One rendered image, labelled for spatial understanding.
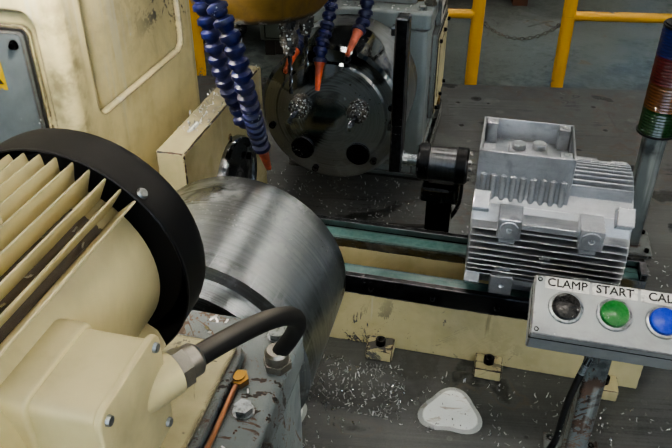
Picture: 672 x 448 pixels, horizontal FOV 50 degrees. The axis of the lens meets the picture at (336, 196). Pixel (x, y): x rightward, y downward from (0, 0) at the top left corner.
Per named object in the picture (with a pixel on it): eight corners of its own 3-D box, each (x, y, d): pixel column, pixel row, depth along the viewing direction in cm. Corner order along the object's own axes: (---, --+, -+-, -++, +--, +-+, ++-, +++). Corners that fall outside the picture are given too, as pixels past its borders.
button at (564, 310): (549, 321, 79) (551, 316, 77) (551, 295, 80) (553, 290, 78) (577, 326, 78) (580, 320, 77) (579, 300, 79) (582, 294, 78)
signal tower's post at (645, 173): (605, 252, 131) (660, 29, 108) (602, 227, 137) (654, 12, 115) (651, 258, 129) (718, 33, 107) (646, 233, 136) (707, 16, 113)
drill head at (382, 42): (250, 193, 126) (240, 57, 113) (312, 97, 160) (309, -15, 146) (391, 211, 121) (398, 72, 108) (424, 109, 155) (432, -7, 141)
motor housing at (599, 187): (459, 307, 100) (473, 191, 90) (471, 230, 116) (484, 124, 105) (610, 331, 96) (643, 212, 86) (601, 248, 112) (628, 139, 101)
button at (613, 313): (597, 329, 78) (600, 323, 76) (598, 302, 79) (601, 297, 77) (626, 333, 77) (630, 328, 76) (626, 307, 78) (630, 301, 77)
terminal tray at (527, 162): (473, 198, 95) (479, 150, 91) (479, 160, 104) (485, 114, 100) (567, 210, 93) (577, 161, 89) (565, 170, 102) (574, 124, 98)
